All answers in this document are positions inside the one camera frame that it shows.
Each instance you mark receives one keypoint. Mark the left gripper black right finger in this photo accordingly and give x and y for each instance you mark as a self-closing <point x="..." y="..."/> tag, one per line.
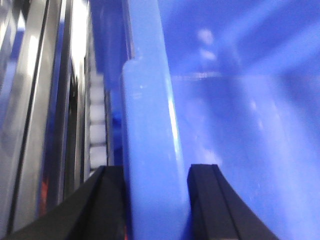
<point x="218" y="213"/>

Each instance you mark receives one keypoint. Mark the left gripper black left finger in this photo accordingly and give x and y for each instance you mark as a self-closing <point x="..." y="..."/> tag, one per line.
<point x="96" y="211"/>

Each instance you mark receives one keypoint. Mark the large blue plastic bin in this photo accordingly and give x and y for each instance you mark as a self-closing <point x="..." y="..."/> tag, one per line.
<point x="232" y="83"/>

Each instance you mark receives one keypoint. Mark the white conveyor belt links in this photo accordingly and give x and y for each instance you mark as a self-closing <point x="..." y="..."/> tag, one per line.
<point x="97" y="117"/>

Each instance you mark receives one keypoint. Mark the stainless steel conveyor side rail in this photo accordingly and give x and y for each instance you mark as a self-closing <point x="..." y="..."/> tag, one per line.
<point x="44" y="122"/>

